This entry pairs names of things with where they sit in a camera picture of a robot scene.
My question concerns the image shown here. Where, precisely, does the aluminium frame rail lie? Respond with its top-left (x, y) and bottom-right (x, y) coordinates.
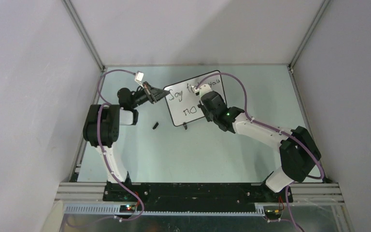
top-left (55, 182), bottom-right (344, 217)

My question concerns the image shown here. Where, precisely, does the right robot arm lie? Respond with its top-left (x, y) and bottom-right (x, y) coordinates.
top-left (197, 89), bottom-right (325, 202)

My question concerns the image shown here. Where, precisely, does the black framed whiteboard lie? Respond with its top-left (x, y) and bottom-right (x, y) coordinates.
top-left (163, 70), bottom-right (226, 127)

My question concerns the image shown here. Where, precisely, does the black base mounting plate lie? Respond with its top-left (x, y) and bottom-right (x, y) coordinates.
top-left (102, 182), bottom-right (293, 213)

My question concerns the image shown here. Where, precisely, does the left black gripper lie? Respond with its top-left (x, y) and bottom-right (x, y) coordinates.
top-left (130, 82), bottom-right (169, 109)

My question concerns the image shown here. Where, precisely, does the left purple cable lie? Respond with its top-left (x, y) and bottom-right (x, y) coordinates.
top-left (96, 69), bottom-right (145, 223)

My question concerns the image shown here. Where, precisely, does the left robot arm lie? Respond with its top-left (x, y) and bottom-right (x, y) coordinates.
top-left (83, 82), bottom-right (170, 201)

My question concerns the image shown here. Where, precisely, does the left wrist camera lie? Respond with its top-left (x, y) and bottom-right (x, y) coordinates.
top-left (134, 71), bottom-right (144, 86)

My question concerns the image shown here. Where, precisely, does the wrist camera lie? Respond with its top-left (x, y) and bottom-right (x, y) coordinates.
top-left (192, 84), bottom-right (212, 107)
top-left (134, 71), bottom-right (144, 86)

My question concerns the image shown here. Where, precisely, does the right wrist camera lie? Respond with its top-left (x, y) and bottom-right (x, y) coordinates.
top-left (192, 84), bottom-right (212, 107)

